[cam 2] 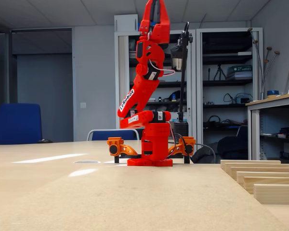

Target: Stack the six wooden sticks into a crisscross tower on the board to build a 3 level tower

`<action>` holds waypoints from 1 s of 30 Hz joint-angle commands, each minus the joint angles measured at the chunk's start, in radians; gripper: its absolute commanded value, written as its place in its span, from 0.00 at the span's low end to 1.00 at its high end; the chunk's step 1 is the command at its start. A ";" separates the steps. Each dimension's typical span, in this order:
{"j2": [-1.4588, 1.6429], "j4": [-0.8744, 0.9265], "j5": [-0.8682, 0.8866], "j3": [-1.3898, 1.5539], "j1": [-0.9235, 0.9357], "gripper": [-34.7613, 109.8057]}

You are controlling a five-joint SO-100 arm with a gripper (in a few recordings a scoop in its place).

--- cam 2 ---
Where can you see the blue tape roll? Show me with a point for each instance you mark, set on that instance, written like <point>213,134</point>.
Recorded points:
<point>272,92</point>

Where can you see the black mini tripod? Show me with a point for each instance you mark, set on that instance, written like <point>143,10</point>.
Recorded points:
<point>220,72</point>

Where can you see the black lamp head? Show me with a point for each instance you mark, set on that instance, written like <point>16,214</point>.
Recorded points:
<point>178,60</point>

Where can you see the black computer mouse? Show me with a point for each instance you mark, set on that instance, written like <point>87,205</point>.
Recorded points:
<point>45,141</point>

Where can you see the brown fibreboard panel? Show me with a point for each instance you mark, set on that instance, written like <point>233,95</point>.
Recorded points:
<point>62,204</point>

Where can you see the blue plastic box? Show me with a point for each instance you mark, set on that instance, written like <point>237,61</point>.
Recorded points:
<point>154,22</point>

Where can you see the orange table clamp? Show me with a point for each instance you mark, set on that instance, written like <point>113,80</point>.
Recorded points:
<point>125,149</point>
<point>183,146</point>

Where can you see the grey door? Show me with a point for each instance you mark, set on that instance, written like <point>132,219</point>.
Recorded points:
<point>43,96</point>

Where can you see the blue chair grey frame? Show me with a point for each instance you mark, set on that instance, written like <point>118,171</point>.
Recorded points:
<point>110,135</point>

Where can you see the black jacket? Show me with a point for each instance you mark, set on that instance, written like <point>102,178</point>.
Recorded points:
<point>231,149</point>

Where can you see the grey metal cabinet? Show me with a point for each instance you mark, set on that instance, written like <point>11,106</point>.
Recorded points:
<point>199,72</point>
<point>121,72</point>

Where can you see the red robot arm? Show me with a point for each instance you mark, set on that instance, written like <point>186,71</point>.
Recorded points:
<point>154,134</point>

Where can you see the blue office chair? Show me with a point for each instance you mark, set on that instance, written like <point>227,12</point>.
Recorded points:
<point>17,125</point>

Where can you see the metal coat stand wooden knobs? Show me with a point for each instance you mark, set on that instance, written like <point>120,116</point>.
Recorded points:
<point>277,52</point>

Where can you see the black backpack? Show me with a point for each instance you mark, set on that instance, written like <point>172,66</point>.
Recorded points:
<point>202,156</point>

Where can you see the white cardboard box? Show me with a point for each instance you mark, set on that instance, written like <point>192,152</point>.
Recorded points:
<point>126,22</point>

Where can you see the black stand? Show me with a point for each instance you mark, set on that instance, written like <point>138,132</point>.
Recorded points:
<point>182,96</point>

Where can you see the white light switch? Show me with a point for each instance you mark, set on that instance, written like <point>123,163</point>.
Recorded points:
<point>83,105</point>

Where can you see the green book stack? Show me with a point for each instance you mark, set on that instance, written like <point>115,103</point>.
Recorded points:
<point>239,72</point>

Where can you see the grey desk wooden top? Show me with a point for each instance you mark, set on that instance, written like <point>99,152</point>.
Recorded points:
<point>253,134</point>

